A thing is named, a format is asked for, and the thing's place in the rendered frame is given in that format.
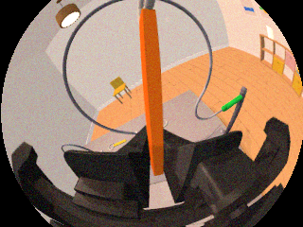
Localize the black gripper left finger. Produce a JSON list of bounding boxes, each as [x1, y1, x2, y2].
[[64, 125, 151, 208]]

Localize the orange handle with grey tip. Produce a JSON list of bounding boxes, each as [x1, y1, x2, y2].
[[137, 0, 164, 175]]

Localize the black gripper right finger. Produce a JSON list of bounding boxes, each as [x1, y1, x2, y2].
[[163, 129, 242, 203]]

